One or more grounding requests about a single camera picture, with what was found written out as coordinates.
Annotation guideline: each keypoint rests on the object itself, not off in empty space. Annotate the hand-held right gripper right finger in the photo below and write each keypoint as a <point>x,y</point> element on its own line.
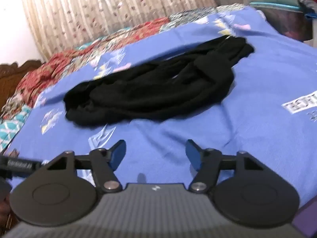
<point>194,156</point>

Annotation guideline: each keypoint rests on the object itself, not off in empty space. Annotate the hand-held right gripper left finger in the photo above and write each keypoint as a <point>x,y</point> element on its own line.
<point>118,153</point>

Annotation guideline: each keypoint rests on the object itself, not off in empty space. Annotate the black pants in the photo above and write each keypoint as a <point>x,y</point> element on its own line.
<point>148,91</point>

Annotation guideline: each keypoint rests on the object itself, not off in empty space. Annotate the teal patterned quilt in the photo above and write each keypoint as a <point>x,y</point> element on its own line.
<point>12,129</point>

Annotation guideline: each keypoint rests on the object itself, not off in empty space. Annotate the carved wooden headboard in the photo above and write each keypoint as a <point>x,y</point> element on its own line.
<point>10,79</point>

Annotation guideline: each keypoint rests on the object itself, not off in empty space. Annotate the blue printed bedsheet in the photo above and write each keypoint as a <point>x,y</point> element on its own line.
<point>260,79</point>

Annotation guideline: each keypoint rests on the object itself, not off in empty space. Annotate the red floral blanket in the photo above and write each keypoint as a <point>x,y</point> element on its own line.
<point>62,62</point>

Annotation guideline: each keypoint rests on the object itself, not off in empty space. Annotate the purple clothing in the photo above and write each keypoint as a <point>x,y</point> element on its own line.
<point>307,218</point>

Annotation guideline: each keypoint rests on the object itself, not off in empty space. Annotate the black and white patterned quilt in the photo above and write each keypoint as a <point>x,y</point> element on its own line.
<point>195,16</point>

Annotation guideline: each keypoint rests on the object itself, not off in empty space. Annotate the beige floral curtain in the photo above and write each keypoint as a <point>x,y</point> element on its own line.
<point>99,5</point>

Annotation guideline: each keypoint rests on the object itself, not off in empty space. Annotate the dark tub with teal lid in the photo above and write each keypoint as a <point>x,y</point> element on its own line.
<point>279,22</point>

